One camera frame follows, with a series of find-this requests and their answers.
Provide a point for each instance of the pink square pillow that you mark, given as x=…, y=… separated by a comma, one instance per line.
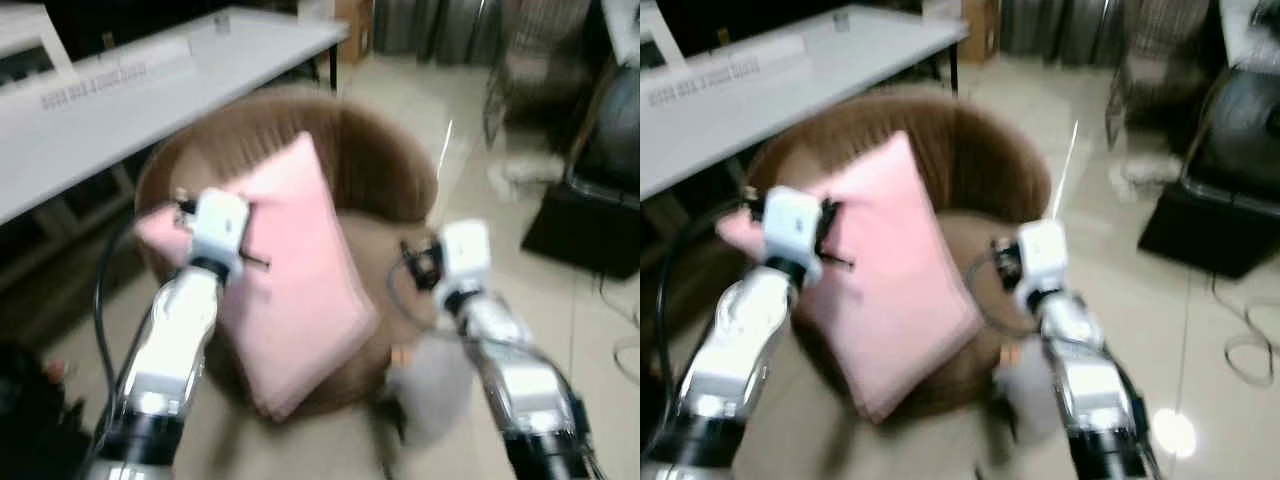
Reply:
x=300, y=280
x=890, y=290

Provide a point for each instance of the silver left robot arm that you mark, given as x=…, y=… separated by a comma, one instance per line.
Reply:
x=170, y=350
x=735, y=350

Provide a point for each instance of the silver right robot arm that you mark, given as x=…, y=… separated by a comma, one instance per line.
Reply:
x=525, y=385
x=1095, y=385

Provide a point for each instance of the brown round sofa chair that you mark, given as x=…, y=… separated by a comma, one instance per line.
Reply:
x=985, y=150
x=370, y=150

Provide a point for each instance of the silver floor fan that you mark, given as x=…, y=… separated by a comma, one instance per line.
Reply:
x=1240, y=130
x=615, y=130

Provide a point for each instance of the grey fluffy cushion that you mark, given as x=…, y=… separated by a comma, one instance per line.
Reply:
x=1030, y=395
x=435, y=390

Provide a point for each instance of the white crumpled cloth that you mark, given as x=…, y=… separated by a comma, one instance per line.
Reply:
x=530, y=172
x=1150, y=172

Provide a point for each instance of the long white table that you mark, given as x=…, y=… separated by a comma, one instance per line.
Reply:
x=200, y=90
x=850, y=80

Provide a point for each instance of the black box platform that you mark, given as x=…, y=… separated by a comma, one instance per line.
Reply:
x=580, y=230
x=1205, y=235

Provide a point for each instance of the white keyboard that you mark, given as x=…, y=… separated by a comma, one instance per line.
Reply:
x=715, y=75
x=100, y=82

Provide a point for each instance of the small clear cup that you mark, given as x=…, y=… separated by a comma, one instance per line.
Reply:
x=222, y=22
x=841, y=20

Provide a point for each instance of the tall cardboard box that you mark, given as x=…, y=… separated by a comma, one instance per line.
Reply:
x=354, y=30
x=980, y=30

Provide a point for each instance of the plaid fabric chair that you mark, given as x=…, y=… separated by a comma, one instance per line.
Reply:
x=545, y=60
x=1165, y=60

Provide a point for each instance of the grey curtain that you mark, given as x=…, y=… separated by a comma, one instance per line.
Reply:
x=435, y=25
x=1060, y=25

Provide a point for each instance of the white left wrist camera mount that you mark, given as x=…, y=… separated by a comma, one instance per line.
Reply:
x=792, y=228
x=218, y=228

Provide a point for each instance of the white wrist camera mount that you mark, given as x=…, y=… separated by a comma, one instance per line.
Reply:
x=1042, y=258
x=792, y=228
x=218, y=228
x=466, y=255

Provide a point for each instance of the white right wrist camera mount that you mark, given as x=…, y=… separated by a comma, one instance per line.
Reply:
x=466, y=255
x=1042, y=258

